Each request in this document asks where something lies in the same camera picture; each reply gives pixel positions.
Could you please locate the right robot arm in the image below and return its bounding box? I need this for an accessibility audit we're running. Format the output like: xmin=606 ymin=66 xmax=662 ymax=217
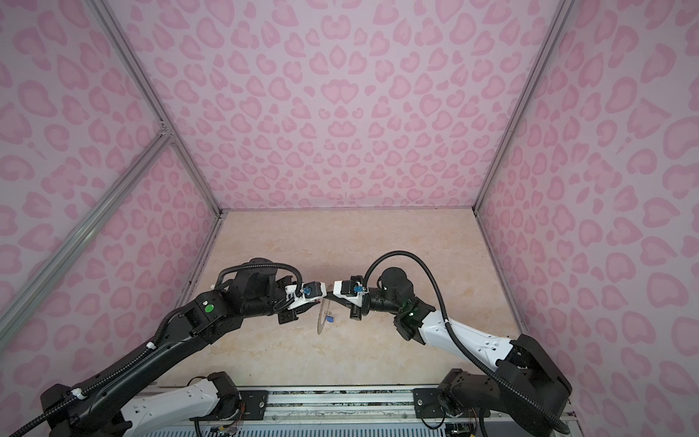
xmin=333 ymin=268 xmax=572 ymax=436

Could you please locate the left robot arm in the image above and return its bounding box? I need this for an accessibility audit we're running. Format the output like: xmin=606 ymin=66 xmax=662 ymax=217
xmin=16 ymin=259 xmax=327 ymax=436

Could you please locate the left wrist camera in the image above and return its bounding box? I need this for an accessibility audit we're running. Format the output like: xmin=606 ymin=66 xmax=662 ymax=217
xmin=285 ymin=282 xmax=327 ymax=312

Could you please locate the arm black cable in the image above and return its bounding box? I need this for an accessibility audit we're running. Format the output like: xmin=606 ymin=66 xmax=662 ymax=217
xmin=7 ymin=261 xmax=304 ymax=437
xmin=362 ymin=249 xmax=572 ymax=435

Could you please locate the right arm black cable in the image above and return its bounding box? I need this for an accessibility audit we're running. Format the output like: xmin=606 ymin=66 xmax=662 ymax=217
xmin=362 ymin=249 xmax=572 ymax=435

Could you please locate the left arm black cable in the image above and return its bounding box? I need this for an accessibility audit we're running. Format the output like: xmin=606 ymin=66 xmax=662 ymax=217
xmin=7 ymin=261 xmax=304 ymax=437

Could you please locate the diagonal aluminium frame bar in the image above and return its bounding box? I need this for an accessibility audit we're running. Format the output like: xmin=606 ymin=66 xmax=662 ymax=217
xmin=1 ymin=129 xmax=172 ymax=350

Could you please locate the metal perforated ring disc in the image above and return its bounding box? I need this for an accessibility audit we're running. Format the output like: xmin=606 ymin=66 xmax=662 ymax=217
xmin=316 ymin=299 xmax=334 ymax=335

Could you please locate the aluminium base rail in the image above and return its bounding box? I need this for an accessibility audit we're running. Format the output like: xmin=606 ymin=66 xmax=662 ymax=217
xmin=179 ymin=384 xmax=574 ymax=437

